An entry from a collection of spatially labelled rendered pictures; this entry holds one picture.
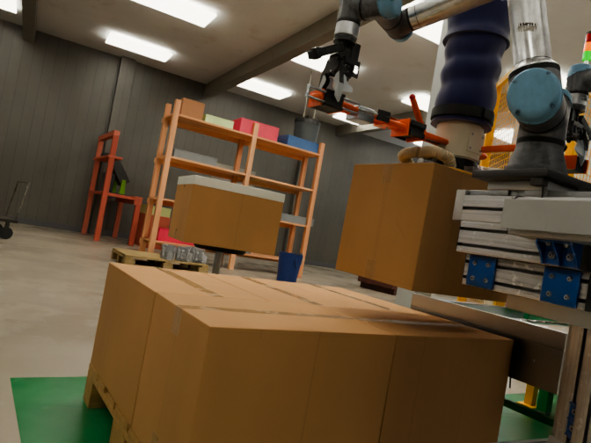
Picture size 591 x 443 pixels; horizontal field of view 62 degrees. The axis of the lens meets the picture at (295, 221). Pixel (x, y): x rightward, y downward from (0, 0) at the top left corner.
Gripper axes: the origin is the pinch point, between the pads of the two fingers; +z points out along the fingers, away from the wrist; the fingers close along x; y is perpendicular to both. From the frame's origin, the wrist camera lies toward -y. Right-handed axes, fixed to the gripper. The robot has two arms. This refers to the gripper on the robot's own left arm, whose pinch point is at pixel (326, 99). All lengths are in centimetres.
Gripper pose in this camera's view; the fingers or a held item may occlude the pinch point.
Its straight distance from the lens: 155.4
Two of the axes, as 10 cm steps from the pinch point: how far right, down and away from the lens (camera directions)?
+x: -5.2, -0.9, 8.5
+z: -2.0, 9.8, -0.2
